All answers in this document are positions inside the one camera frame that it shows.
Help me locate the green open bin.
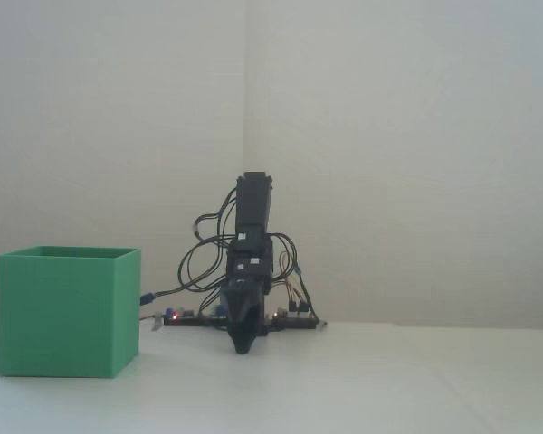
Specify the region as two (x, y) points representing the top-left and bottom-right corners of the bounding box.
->
(0, 245), (143, 379)

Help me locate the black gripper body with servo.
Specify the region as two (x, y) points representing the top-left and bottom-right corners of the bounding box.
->
(224, 239), (274, 296)

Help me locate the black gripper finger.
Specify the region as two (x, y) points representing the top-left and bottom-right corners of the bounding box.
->
(224, 288), (255, 356)
(248, 306), (265, 354)

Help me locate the black looped servo cable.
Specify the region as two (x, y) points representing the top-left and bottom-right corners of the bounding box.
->
(176, 185), (239, 294)

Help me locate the coloured jumper wire bundle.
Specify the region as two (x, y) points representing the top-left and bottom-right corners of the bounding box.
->
(278, 250), (314, 314)

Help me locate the circuit board with jumper sockets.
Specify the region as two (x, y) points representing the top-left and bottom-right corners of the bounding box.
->
(271, 305), (320, 330)

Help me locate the black electronics base board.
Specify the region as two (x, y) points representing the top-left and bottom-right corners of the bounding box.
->
(161, 305), (231, 328)

